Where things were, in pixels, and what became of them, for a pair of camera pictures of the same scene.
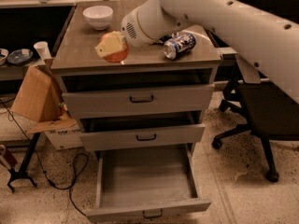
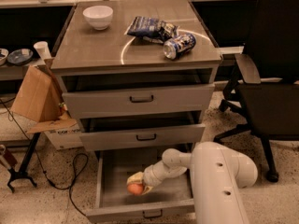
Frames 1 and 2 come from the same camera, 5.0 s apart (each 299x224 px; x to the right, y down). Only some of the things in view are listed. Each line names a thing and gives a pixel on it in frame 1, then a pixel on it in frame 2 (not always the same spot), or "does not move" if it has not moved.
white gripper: x=130 y=29 to x=149 y=178
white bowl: x=98 y=17 does not move
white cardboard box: x=64 y=133 does not move
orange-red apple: x=118 y=57 to x=135 y=189
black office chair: x=267 y=111 does not move
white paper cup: x=43 y=49 does not move
